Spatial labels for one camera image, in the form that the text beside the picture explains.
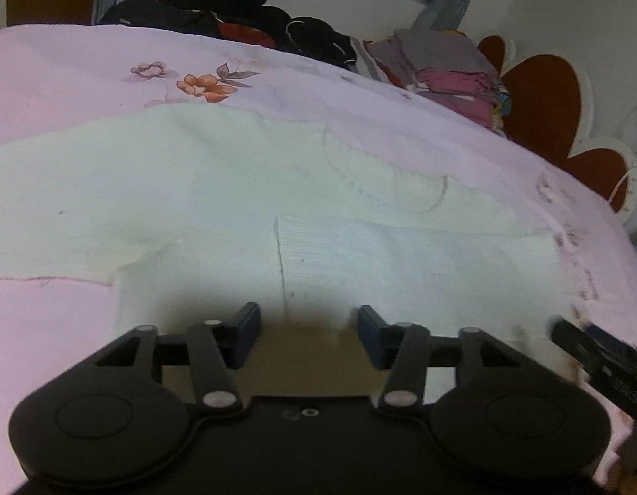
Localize cream knit sweater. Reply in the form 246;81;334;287
0;105;570;345

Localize stack of folded clothes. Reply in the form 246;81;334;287
367;29;512;133

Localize pile of black clothes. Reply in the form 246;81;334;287
100;0;356;68

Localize red and white headboard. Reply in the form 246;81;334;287
478;35;637;222

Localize striped pillow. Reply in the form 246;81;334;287
350;37;404;88

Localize pink floral bed sheet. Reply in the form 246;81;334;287
0;22;637;495

